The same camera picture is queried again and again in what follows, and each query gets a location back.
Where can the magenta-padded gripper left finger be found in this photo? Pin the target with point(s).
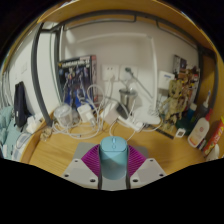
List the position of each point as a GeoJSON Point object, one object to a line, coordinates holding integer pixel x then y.
{"type": "Point", "coordinates": [78, 171]}

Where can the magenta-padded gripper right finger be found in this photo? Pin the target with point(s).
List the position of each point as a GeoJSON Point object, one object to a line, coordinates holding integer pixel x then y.
{"type": "Point", "coordinates": [150, 170]}

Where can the light blue computer mouse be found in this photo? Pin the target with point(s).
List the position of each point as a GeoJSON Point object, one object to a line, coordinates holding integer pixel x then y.
{"type": "Point", "coordinates": [113, 158]}

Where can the black ruler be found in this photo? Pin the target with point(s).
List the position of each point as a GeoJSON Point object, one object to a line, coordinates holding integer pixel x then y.
{"type": "Point", "coordinates": [165, 133]}

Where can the small white desk clock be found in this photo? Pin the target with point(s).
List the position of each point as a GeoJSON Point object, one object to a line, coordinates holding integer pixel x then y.
{"type": "Point", "coordinates": [180, 133]}

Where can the white power strip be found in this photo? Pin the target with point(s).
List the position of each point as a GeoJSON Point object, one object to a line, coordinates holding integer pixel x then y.
{"type": "Point", "coordinates": [131, 124]}

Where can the white desk lamp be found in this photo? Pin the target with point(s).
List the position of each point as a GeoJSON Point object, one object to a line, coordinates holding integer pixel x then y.
{"type": "Point", "coordinates": [146, 117]}

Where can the dark green pot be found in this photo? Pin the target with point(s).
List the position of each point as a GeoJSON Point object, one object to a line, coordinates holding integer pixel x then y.
{"type": "Point", "coordinates": [182, 124]}

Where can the white charger block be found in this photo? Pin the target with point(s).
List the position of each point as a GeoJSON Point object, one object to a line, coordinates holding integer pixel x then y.
{"type": "Point", "coordinates": [110, 113]}
{"type": "Point", "coordinates": [85, 113]}

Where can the clear glass jar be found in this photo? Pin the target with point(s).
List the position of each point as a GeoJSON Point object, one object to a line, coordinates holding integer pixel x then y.
{"type": "Point", "coordinates": [62, 115]}

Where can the white lotion bottle red pump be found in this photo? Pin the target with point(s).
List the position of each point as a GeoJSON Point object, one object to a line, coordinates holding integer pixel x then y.
{"type": "Point", "coordinates": [198, 131]}

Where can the small white box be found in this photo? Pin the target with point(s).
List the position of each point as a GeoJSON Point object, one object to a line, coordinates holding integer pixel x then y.
{"type": "Point", "coordinates": [33, 125]}

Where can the white printed mug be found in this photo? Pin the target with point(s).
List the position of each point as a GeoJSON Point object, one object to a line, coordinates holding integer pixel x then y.
{"type": "Point", "coordinates": [213, 153]}

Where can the brown tree creature figurine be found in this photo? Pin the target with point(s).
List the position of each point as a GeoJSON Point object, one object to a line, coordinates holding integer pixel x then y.
{"type": "Point", "coordinates": [173, 101]}

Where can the metal cup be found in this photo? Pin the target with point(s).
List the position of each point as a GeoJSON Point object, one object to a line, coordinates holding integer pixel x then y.
{"type": "Point", "coordinates": [128, 96]}

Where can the teal bedding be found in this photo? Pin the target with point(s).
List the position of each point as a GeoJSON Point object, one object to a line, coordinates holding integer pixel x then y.
{"type": "Point", "coordinates": [8, 133]}

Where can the blue bottle white nozzle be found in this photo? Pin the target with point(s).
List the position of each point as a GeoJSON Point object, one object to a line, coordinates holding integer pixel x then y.
{"type": "Point", "coordinates": [204, 105]}

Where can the black bag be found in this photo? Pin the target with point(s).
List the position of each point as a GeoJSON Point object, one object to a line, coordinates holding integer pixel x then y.
{"type": "Point", "coordinates": [21, 105]}

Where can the robot model kit box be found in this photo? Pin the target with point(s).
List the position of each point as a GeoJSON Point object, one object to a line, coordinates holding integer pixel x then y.
{"type": "Point", "coordinates": [76, 80]}

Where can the colourful figure boxes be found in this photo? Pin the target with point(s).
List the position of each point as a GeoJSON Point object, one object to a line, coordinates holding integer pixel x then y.
{"type": "Point", "coordinates": [186, 73]}

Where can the white wall box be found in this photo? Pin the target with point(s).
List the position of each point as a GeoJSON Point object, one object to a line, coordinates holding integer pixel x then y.
{"type": "Point", "coordinates": [166, 79]}

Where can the white wall socket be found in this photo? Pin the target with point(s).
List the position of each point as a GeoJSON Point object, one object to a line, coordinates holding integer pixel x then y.
{"type": "Point", "coordinates": [130, 76]}
{"type": "Point", "coordinates": [110, 73]}

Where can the dark grey metal desk frame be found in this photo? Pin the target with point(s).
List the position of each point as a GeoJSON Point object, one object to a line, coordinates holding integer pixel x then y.
{"type": "Point", "coordinates": [36, 73]}

